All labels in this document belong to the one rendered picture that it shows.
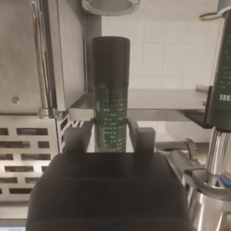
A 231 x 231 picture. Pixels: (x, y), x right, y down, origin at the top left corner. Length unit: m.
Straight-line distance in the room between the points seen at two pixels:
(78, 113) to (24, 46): 0.11
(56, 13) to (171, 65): 1.57
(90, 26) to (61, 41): 0.25
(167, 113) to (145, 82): 1.42
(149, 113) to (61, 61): 0.14
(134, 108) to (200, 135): 0.17
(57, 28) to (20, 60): 0.06
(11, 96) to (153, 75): 1.52
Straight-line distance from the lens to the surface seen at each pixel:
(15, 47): 0.23
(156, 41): 1.70
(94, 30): 0.44
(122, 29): 1.66
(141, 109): 0.24
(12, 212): 0.31
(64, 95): 0.20
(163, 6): 0.40
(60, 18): 0.21
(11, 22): 0.23
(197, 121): 0.23
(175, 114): 0.26
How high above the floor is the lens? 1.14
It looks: 16 degrees up
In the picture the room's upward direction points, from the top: 179 degrees counter-clockwise
